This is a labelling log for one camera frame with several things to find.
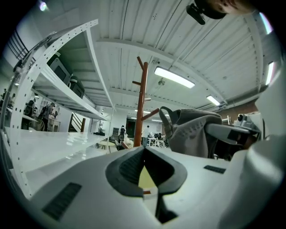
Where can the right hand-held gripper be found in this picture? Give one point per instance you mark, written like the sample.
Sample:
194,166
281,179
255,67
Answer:
271,111

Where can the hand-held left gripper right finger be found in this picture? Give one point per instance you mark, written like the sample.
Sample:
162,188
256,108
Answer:
201,190

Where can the grey cap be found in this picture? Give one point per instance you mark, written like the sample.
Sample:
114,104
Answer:
190,134

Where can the pale wooden stool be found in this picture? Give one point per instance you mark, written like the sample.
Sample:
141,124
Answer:
107,144

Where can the black head-worn camera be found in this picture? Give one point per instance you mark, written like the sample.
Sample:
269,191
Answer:
196,14

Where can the wooden coat stand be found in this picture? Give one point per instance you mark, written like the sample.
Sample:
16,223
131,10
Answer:
141,107

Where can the long ceiling light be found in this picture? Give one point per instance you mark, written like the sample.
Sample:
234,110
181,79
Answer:
174,77
270,73
213,100

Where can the white metal shelving rack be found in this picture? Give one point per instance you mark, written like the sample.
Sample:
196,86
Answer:
67,138

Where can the table with green cloth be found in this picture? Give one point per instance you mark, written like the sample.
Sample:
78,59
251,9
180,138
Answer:
146,179

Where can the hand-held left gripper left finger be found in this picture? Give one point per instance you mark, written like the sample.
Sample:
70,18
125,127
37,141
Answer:
89,190

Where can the dark staircase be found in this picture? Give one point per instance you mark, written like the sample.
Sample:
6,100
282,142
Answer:
77,123

